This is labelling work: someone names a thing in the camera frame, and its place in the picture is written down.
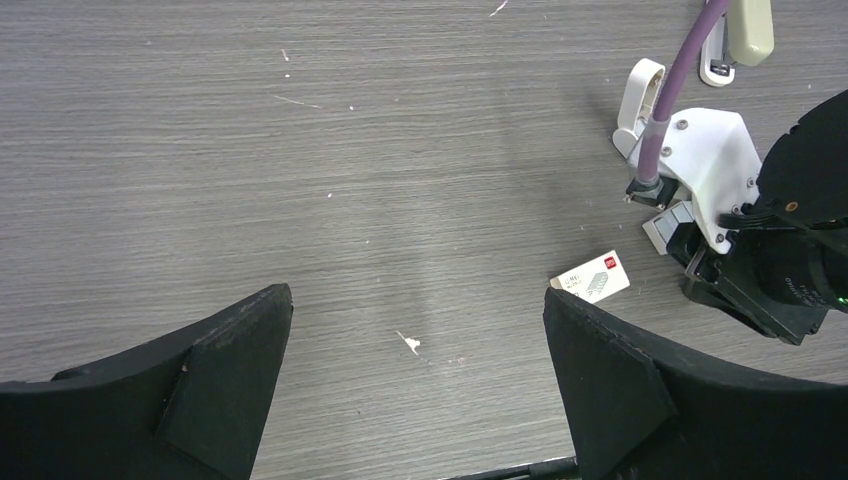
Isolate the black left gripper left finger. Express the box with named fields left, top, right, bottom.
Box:
left=1, top=284, right=294, bottom=479

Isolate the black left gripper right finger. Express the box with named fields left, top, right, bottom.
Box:
left=543, top=289, right=847, bottom=479

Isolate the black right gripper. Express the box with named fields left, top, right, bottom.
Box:
left=667, top=223, right=847, bottom=345

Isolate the white staple box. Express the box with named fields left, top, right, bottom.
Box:
left=550, top=250, right=630, bottom=304

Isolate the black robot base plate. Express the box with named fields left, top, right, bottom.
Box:
left=448, top=457, right=581, bottom=480

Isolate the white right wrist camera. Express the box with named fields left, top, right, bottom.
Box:
left=627, top=108, right=762, bottom=254

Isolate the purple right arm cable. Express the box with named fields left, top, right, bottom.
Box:
left=635, top=0, right=730, bottom=187

